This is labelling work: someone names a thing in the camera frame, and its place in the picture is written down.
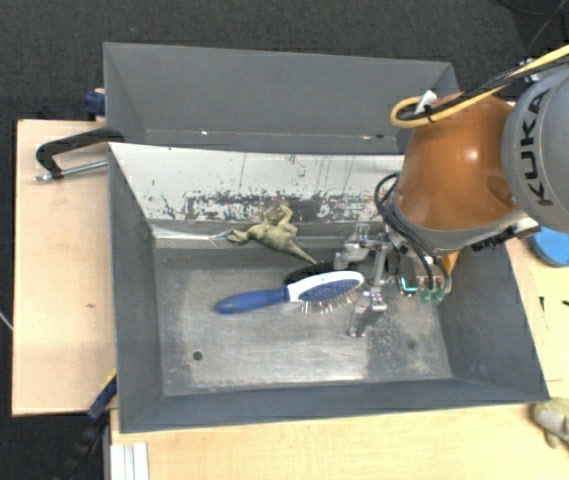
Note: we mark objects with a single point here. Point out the blue and white hairbrush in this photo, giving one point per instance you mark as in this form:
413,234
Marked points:
314,290

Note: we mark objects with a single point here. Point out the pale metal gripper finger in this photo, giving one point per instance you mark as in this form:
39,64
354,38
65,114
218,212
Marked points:
359,245
371,305

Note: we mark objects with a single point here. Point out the blue round dish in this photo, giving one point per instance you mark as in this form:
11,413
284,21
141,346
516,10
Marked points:
564,248

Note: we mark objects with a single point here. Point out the green toy dinosaur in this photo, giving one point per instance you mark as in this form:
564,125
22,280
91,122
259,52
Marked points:
274,235

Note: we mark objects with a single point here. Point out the pale work glove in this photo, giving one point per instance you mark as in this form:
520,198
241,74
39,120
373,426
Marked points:
564,423

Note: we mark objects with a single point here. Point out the grey metal bin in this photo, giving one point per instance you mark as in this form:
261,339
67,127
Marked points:
274,358

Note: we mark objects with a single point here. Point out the pale wood board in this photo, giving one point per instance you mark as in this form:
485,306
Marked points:
59,278

